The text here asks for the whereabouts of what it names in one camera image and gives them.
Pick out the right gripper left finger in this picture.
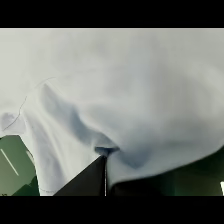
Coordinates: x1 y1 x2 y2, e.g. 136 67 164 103
53 155 107 197

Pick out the white shirt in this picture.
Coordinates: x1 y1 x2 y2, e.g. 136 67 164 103
0 28 224 197

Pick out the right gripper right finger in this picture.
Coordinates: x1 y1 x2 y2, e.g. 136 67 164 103
106 175 178 197

